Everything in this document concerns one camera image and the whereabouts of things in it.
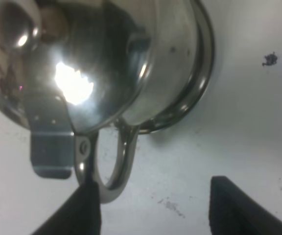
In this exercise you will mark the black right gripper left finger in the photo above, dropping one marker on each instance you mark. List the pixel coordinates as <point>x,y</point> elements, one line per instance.
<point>80,215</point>

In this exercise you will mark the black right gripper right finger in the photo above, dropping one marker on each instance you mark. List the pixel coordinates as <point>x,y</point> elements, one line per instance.
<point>233,212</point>

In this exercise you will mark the stainless steel teapot saucer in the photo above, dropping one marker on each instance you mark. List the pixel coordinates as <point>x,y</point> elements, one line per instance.
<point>199,77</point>

